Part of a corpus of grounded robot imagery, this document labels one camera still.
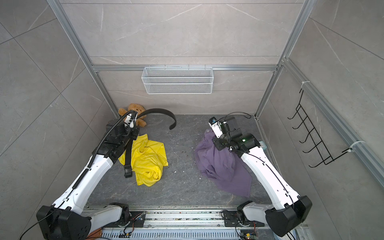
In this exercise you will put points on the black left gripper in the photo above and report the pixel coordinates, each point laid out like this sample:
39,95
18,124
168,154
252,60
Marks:
135,132

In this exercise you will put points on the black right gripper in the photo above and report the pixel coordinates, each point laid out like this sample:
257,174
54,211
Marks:
219,146

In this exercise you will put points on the purple trousers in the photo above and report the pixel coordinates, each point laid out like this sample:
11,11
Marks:
224,168

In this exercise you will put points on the yellow trousers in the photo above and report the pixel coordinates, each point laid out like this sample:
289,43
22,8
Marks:
148,159

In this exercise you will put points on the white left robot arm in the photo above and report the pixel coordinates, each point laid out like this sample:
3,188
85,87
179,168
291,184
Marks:
65,219

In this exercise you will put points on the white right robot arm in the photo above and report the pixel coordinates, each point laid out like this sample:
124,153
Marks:
288,209

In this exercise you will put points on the small green alarm clock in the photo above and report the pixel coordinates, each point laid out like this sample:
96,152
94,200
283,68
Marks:
263,145

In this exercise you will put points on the brown flat board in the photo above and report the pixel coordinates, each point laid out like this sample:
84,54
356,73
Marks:
95,234

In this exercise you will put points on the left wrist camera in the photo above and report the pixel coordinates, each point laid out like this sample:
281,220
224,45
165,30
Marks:
131,117

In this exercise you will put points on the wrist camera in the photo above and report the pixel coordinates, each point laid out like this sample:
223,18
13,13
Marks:
216,126
131,117

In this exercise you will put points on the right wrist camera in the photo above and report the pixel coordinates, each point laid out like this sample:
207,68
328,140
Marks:
216,126

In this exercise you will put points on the white wire mesh basket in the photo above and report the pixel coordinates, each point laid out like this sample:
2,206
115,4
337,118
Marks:
178,80

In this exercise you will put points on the metal base rail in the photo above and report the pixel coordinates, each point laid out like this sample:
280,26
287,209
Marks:
187,223

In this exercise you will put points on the black wire hook rack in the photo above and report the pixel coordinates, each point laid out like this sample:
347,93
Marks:
313,136

